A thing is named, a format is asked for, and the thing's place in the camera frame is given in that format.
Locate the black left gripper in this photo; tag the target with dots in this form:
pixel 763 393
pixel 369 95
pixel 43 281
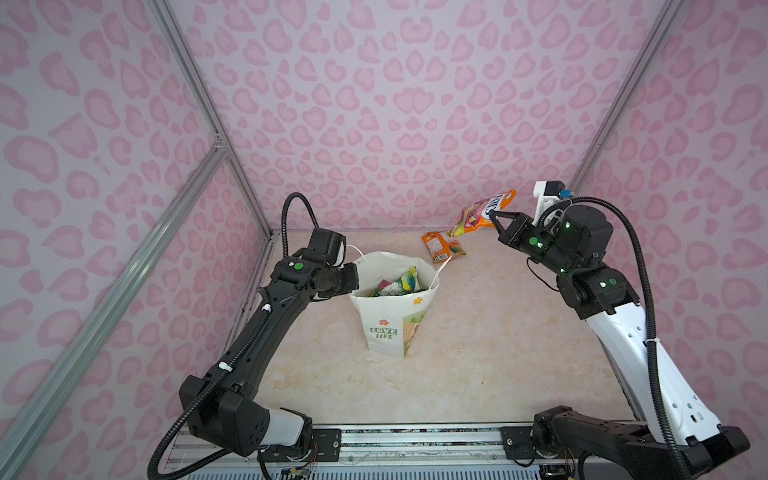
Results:
pixel 352 281

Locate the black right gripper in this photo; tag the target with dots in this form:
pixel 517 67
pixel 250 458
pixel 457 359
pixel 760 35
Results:
pixel 517 229

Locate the red yellow candy packet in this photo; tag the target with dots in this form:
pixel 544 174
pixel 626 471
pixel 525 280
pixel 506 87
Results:
pixel 477 215

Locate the white paper bag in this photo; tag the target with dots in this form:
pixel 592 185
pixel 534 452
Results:
pixel 390 323

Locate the green candy packet bottom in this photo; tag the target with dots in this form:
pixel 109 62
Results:
pixel 405 284

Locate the orange snack packet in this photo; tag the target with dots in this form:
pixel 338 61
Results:
pixel 440 248

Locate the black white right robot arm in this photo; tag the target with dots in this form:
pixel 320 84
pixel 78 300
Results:
pixel 677 435

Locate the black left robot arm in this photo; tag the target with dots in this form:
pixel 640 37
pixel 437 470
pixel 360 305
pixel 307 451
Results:
pixel 221 407

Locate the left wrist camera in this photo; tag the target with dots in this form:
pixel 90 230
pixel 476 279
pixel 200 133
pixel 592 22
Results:
pixel 326 247

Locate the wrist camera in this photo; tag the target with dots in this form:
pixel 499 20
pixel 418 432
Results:
pixel 326 247
pixel 547 194

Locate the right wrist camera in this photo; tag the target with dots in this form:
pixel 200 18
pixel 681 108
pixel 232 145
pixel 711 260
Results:
pixel 547 194

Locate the aluminium frame post right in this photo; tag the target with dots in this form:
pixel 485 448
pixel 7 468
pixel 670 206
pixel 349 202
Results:
pixel 654 42

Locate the aluminium frame post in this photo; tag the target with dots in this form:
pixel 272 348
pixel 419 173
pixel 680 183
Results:
pixel 180 51
pixel 654 42

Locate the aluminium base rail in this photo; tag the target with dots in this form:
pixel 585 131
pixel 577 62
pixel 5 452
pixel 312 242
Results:
pixel 416 451

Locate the aluminium frame post left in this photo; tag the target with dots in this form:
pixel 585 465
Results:
pixel 180 51

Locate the aluminium diagonal frame bar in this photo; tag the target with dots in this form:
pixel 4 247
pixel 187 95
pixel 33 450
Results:
pixel 36 417

